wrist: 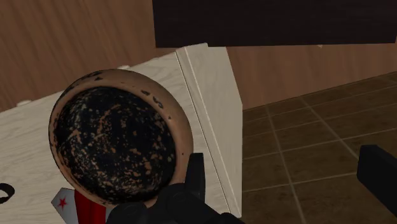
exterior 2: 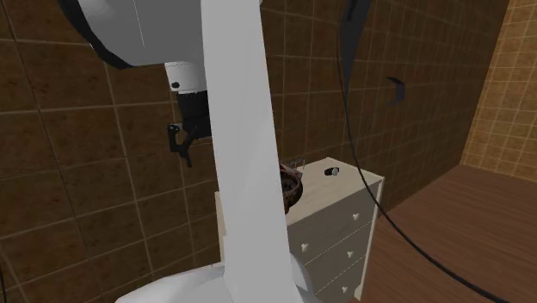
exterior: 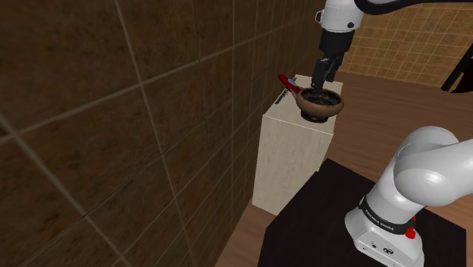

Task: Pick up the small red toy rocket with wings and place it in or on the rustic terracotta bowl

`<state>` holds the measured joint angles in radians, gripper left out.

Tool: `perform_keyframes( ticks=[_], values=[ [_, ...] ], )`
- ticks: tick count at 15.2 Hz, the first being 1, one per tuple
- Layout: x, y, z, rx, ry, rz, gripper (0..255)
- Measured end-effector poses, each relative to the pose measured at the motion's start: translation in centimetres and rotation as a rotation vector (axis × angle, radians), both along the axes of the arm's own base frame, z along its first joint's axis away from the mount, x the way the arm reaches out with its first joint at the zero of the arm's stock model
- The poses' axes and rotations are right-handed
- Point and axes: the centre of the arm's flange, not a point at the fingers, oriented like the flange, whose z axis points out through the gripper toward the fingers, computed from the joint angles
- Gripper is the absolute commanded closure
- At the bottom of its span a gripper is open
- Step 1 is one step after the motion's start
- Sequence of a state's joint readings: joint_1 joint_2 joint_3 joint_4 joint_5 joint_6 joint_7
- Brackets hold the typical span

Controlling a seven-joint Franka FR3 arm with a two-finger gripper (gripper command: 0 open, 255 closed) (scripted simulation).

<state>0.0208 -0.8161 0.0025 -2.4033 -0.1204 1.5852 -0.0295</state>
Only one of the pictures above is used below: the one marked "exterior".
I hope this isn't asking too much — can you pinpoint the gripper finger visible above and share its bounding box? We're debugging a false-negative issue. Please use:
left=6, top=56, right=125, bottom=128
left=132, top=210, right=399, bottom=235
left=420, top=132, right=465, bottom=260
left=311, top=58, right=331, bottom=93
left=326, top=54, right=345, bottom=83

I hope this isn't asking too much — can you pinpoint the brown bowl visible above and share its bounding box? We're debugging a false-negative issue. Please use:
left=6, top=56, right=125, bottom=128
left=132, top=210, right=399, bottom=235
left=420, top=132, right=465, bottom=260
left=296, top=87, right=346, bottom=120

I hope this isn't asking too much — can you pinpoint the red white pointed toy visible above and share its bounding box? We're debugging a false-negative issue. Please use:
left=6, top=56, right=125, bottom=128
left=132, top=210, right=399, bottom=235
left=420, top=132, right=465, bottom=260
left=277, top=73, right=304, bottom=96

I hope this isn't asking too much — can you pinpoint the pale wooden cabinet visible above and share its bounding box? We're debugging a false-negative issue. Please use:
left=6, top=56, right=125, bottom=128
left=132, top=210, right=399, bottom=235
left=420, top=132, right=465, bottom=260
left=251, top=74, right=345, bottom=216

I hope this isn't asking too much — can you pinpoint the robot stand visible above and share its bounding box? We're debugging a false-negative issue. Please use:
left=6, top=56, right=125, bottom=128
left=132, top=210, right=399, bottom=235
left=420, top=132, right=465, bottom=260
left=257, top=157, right=468, bottom=267

